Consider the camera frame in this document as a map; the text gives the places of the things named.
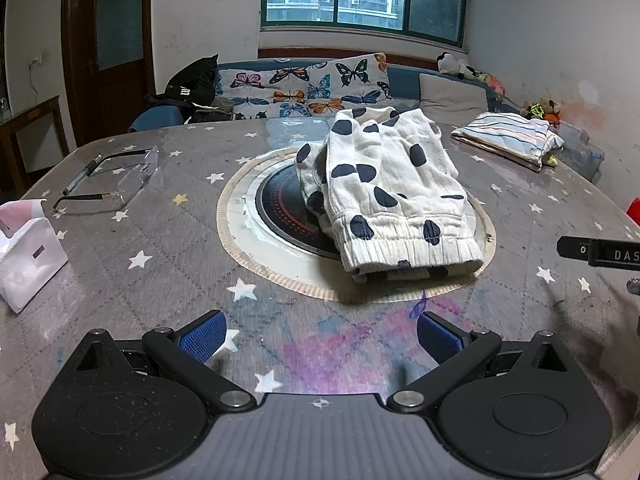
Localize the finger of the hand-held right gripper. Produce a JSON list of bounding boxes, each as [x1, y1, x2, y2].
[[556, 236, 592, 262]]

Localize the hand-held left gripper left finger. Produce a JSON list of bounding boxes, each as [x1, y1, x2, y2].
[[75, 310, 256, 412]]

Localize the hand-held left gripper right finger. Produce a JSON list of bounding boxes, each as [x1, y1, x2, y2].
[[387, 311, 571, 412]]

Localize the white polka dot garment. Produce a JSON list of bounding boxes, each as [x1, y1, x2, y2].
[[294, 106, 486, 283]]

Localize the striped folded clothes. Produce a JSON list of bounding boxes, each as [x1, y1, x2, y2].
[[451, 111, 566, 173]]

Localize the dark clothes pile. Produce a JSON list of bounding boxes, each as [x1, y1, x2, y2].
[[187, 95, 237, 123]]

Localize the clear plastic container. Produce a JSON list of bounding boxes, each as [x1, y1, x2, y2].
[[550, 120, 606, 183]]

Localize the grey star-print tablecloth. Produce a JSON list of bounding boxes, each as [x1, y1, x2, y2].
[[0, 117, 640, 480]]

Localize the pile of small plush toys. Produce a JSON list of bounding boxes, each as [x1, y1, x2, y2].
[[520, 98, 562, 126]]

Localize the round black induction cooktop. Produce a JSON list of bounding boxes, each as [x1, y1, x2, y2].
[[254, 164, 351, 262]]

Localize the clear glasses with dark arms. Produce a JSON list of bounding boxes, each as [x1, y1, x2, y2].
[[52, 145, 161, 213]]

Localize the grey pillow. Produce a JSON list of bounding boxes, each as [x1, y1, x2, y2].
[[417, 73, 490, 126]]

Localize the white tissue box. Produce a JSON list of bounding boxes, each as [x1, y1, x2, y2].
[[0, 199, 69, 313]]

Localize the black pen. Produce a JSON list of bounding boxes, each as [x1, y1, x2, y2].
[[62, 154, 104, 197]]

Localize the blue sofa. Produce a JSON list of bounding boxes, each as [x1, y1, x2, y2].
[[129, 57, 526, 133]]

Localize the butterfly print pillow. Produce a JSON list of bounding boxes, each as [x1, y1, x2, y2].
[[215, 52, 393, 121]]

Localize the wooden side table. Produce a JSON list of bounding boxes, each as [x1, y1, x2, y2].
[[0, 95, 71, 201]]

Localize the dark wooden door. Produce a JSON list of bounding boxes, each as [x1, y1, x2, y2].
[[61, 0, 156, 148]]

